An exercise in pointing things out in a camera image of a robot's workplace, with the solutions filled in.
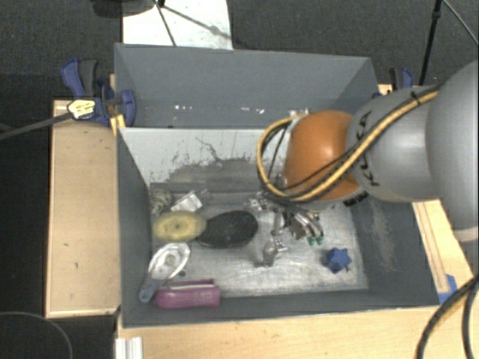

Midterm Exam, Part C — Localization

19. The purple case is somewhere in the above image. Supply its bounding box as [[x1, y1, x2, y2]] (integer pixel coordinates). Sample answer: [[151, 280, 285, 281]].
[[153, 278, 222, 309]]

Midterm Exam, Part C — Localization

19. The yellow round sponge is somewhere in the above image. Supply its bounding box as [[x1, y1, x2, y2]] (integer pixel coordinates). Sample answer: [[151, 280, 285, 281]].
[[152, 210, 208, 243]]

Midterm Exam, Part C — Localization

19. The black oval brush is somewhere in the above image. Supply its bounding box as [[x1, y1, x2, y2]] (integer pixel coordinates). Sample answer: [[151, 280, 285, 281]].
[[196, 210, 260, 249]]

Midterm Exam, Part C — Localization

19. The pale wood board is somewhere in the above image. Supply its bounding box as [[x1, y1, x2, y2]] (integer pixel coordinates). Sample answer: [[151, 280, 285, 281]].
[[44, 99, 123, 319]]

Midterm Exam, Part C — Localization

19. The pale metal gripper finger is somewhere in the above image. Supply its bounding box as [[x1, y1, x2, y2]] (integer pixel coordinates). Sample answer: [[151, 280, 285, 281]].
[[255, 236, 288, 268], [249, 195, 278, 213]]

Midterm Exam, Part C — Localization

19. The grey metal bin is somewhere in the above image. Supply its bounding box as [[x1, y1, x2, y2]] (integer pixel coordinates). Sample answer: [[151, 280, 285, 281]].
[[113, 42, 441, 328]]

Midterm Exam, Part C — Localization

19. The blue star-shaped block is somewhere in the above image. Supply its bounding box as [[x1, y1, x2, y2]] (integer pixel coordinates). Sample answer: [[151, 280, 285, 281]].
[[322, 248, 353, 274]]

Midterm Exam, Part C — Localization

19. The clear packet with blue handle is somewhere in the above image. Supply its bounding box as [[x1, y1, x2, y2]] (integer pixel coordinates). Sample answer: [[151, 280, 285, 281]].
[[138, 242, 192, 304]]

